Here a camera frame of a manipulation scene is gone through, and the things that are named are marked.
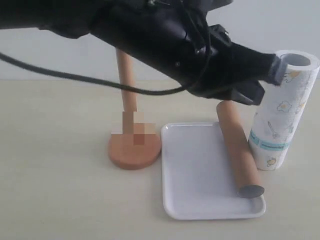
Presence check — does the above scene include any printed white paper towel roll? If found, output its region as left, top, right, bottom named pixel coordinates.
left=248, top=50, right=320, bottom=171

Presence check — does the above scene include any wooden paper towel holder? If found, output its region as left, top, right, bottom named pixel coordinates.
left=108, top=48, right=162, bottom=171

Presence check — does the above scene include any black cable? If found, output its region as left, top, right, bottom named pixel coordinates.
left=0, top=0, right=213, bottom=96

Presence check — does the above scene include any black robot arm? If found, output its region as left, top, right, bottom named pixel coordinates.
left=0, top=0, right=287, bottom=106

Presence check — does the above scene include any white rectangular plastic tray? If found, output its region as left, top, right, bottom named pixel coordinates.
left=161, top=122, right=266, bottom=221

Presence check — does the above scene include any brown cardboard tube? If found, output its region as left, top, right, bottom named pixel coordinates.
left=216, top=100, right=265, bottom=199

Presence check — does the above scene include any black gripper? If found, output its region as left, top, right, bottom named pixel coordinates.
left=139, top=24, right=285, bottom=99

